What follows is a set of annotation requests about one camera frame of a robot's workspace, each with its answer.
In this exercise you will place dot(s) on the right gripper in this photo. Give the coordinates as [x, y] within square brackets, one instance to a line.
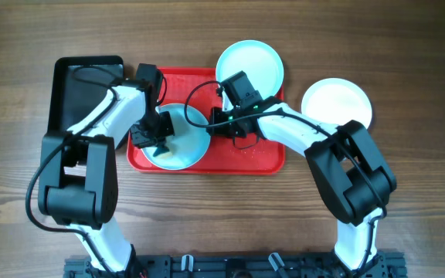
[220, 131]

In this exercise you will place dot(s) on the green yellow sponge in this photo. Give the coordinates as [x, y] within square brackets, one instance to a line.
[162, 151]

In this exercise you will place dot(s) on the black rectangular tray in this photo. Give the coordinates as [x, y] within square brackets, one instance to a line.
[78, 87]

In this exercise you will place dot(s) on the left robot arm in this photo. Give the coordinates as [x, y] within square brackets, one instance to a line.
[76, 181]

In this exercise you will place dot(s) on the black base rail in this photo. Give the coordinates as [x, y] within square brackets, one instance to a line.
[274, 265]

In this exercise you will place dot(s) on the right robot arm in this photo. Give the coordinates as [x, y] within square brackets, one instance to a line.
[352, 177]

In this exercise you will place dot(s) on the white round plate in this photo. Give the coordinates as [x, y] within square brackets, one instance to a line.
[337, 101]

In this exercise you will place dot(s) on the light blue plate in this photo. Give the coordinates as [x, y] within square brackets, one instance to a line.
[187, 146]
[259, 61]

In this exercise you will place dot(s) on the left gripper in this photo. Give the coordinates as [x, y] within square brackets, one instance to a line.
[140, 141]

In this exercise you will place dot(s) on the red plastic tray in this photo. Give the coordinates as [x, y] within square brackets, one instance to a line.
[242, 156]

